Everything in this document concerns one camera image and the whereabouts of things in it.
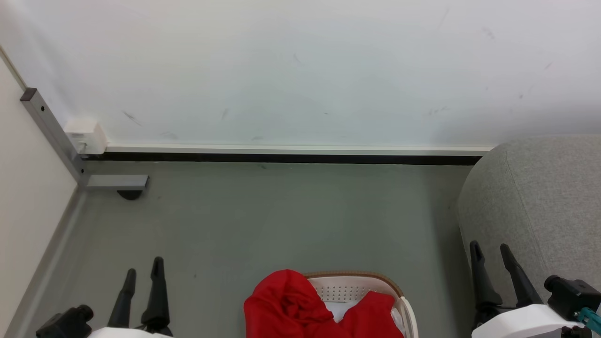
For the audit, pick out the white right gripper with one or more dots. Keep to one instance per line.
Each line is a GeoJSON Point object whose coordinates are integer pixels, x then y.
{"type": "Point", "coordinates": [530, 324]}

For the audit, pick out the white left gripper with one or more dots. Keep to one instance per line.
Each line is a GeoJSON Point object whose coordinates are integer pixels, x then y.
{"type": "Point", "coordinates": [127, 333]}

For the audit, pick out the red garment with white stripes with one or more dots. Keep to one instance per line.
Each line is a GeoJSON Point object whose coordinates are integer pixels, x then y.
{"type": "Point", "coordinates": [286, 305]}

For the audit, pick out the grey upholstered seat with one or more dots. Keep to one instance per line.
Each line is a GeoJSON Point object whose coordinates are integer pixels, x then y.
{"type": "Point", "coordinates": [540, 202]}

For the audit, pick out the grey aluminium foot bar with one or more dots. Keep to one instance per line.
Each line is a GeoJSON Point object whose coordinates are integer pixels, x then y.
{"type": "Point", "coordinates": [117, 181]}

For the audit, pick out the white laundry basket brown rim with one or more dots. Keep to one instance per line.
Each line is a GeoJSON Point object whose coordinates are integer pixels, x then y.
{"type": "Point", "coordinates": [347, 286]}

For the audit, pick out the white cloth in basket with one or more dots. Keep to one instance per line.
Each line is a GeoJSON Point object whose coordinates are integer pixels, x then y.
{"type": "Point", "coordinates": [339, 308]}

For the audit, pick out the black skirting strip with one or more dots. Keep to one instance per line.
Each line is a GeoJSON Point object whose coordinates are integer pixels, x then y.
{"type": "Point", "coordinates": [281, 158]}

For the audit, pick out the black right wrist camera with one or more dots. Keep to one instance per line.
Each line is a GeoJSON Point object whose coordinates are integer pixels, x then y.
{"type": "Point", "coordinates": [570, 293]}

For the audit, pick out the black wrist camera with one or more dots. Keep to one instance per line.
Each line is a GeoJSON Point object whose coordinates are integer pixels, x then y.
{"type": "Point", "coordinates": [65, 323]}
{"type": "Point", "coordinates": [570, 293]}

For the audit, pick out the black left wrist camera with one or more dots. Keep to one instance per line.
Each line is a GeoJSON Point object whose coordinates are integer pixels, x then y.
{"type": "Point", "coordinates": [65, 323]}

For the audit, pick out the black round frame foot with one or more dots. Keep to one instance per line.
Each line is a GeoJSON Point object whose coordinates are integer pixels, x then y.
{"type": "Point", "coordinates": [130, 194]}

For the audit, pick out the white wall box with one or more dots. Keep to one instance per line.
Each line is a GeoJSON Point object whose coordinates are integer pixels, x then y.
{"type": "Point", "coordinates": [87, 136]}

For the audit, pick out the grey aluminium frame post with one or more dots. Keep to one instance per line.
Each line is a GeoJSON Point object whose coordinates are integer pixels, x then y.
{"type": "Point", "coordinates": [51, 129]}

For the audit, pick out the white wall skirting rail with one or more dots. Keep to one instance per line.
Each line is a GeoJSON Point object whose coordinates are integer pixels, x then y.
{"type": "Point", "coordinates": [291, 150]}

